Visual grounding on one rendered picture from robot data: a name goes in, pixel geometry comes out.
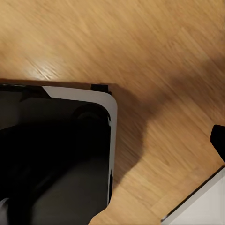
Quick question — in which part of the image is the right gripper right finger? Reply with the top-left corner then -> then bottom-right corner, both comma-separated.
210,125 -> 225,162

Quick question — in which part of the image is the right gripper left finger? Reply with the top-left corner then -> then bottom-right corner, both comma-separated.
0,125 -> 24,180

